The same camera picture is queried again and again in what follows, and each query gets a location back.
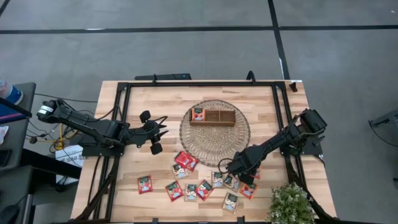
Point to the blue notebook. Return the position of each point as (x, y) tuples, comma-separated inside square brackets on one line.
[(9, 115)]

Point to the white cardboard box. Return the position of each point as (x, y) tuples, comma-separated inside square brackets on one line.
[(70, 160)]

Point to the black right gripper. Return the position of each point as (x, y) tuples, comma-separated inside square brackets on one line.
[(242, 163)]

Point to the beige tea packet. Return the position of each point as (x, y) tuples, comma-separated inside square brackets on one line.
[(231, 184), (217, 180), (191, 193), (179, 171)]

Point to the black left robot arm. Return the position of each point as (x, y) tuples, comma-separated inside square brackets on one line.
[(102, 130)]

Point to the wooden tea organizer box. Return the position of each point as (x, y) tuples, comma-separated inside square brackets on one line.
[(224, 116)]

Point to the black table frame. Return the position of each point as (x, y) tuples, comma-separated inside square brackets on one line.
[(202, 84)]

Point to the round woven placemat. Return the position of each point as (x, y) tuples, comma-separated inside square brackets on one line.
[(214, 143)]

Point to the potted plant white flowers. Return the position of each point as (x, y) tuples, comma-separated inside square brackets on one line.
[(290, 203)]

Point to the black arched clamp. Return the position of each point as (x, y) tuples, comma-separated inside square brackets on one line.
[(251, 72)]

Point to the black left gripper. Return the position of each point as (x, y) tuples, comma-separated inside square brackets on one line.
[(151, 132)]

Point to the white paper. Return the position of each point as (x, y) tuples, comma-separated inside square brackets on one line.
[(2, 134)]

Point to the pouches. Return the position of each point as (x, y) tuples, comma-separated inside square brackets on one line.
[(230, 203)]

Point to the small black bracket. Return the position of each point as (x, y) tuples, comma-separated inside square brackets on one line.
[(155, 221), (293, 87), (241, 220)]

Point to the long black bar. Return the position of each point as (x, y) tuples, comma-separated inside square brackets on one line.
[(163, 76)]

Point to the blue white bottle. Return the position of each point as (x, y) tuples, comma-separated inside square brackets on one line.
[(12, 95)]

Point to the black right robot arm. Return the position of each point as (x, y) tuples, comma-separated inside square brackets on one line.
[(292, 133)]

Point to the grey stand leg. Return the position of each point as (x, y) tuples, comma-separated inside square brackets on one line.
[(387, 119)]

